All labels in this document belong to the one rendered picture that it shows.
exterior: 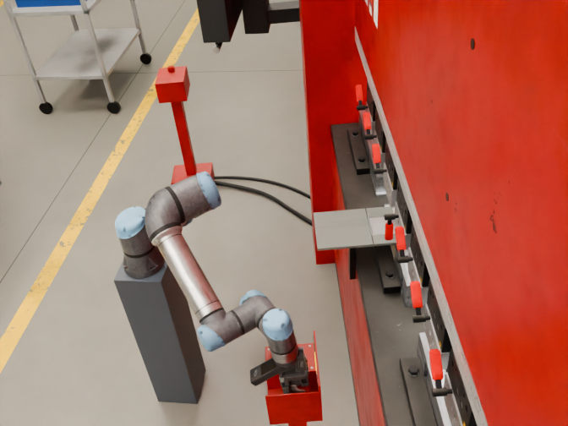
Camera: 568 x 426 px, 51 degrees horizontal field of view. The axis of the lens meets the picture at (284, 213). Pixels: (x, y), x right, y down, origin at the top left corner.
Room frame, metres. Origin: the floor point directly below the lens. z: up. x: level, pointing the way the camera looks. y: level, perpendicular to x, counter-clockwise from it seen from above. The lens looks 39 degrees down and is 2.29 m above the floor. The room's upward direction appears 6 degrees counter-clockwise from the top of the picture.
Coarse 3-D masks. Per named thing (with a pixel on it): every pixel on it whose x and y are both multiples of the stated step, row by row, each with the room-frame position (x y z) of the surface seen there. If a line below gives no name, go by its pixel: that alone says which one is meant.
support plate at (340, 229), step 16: (368, 208) 1.54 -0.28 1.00; (384, 208) 1.54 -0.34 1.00; (320, 224) 1.49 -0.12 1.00; (336, 224) 1.48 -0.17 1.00; (352, 224) 1.47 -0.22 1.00; (368, 224) 1.46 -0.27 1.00; (320, 240) 1.41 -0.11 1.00; (336, 240) 1.40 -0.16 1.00; (352, 240) 1.39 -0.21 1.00; (368, 240) 1.39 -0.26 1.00; (384, 240) 1.38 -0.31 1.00
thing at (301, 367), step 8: (296, 360) 1.01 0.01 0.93; (304, 360) 1.01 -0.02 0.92; (288, 368) 1.01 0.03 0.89; (296, 368) 1.01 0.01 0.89; (304, 368) 1.01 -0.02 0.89; (280, 376) 1.00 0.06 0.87; (288, 376) 1.00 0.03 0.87; (296, 376) 0.99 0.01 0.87; (304, 376) 0.99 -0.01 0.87; (288, 384) 0.99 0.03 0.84; (296, 384) 1.00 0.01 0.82; (304, 384) 0.99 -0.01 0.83
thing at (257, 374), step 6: (270, 360) 1.04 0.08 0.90; (258, 366) 1.04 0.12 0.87; (264, 366) 1.03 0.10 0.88; (270, 366) 1.02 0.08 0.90; (276, 366) 1.01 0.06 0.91; (252, 372) 1.03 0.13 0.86; (258, 372) 1.02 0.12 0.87; (264, 372) 1.01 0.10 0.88; (270, 372) 1.00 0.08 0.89; (276, 372) 1.00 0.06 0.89; (252, 378) 1.01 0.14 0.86; (258, 378) 1.00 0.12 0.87; (264, 378) 1.00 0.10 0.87; (258, 384) 1.00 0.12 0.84
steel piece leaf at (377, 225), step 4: (368, 216) 1.49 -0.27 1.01; (372, 220) 1.48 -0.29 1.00; (376, 220) 1.48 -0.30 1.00; (380, 220) 1.47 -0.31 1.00; (384, 220) 1.47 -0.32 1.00; (392, 220) 1.47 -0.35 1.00; (372, 224) 1.46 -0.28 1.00; (376, 224) 1.46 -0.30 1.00; (380, 224) 1.45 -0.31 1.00; (384, 224) 1.45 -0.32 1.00; (372, 228) 1.44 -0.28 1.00; (376, 228) 1.44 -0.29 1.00; (380, 228) 1.43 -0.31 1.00; (384, 228) 1.43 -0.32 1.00; (372, 232) 1.41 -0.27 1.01; (376, 232) 1.42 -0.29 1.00; (380, 232) 1.41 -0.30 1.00; (384, 232) 1.41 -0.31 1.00
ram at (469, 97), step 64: (384, 0) 1.67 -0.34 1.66; (448, 0) 1.03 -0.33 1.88; (512, 0) 0.75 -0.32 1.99; (384, 64) 1.63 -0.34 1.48; (448, 64) 0.99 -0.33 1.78; (512, 64) 0.71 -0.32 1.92; (384, 128) 1.59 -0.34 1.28; (448, 128) 0.95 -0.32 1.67; (512, 128) 0.67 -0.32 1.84; (448, 192) 0.90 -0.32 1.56; (512, 192) 0.63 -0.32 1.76; (448, 256) 0.85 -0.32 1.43; (512, 256) 0.59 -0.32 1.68; (512, 320) 0.55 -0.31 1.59; (512, 384) 0.50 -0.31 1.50
